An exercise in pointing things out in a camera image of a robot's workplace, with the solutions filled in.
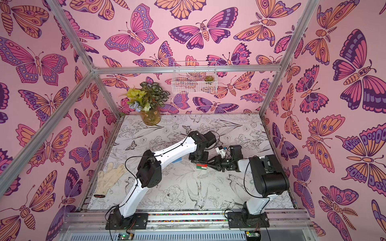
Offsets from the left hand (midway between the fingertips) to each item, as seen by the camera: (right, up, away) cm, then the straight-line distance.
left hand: (204, 164), depth 88 cm
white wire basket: (-6, +54, +19) cm, 57 cm away
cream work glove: (-58, -10, -1) cm, 59 cm away
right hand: (+2, 0, +1) cm, 3 cm away
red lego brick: (-2, 0, 0) cm, 2 cm away
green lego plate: (-2, -2, +2) cm, 4 cm away
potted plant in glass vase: (-38, +41, +16) cm, 58 cm away
